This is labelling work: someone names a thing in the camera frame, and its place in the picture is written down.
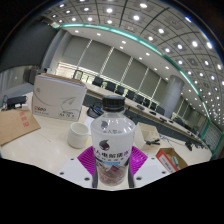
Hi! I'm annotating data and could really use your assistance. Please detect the brown paper envelope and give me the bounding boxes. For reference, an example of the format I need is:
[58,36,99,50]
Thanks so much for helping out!
[0,108,42,147]

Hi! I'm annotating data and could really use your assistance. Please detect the white paper ream box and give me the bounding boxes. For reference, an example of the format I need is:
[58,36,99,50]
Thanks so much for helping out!
[32,73,88,122]

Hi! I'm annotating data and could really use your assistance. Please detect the white open organizer box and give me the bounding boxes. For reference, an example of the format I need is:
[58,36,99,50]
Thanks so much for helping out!
[134,122,162,156]

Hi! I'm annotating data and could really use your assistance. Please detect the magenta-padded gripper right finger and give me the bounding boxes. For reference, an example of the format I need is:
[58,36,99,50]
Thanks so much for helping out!
[126,145,169,189]

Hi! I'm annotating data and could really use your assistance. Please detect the row of black office chairs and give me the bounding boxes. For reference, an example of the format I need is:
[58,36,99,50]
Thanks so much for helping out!
[91,75,188,128]

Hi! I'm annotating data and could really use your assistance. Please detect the black flat device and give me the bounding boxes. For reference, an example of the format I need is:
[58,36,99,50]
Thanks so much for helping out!
[6,95,28,109]

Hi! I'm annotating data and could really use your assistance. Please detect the clear plastic water bottle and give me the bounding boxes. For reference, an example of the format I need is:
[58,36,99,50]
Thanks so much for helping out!
[90,95,137,187]

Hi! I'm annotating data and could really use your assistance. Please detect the long curved conference desk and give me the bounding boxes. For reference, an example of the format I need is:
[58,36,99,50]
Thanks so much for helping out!
[81,81,204,148]

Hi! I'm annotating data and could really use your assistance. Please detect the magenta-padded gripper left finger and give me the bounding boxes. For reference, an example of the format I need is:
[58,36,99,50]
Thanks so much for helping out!
[57,145,98,190]

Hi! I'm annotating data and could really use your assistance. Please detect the brown cardboard box red edge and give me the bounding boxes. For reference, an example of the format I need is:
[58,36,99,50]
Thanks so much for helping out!
[155,147,189,174]

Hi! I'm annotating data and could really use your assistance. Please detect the white ceramic cup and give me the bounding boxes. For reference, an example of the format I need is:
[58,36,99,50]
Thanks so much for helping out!
[66,121,90,150]

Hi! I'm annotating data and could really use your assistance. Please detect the round ceiling lights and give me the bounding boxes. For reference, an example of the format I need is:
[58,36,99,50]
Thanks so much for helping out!
[49,1,224,124]

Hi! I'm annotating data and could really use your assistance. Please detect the black desk phone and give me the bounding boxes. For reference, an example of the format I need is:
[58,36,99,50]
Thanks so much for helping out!
[87,101,104,119]

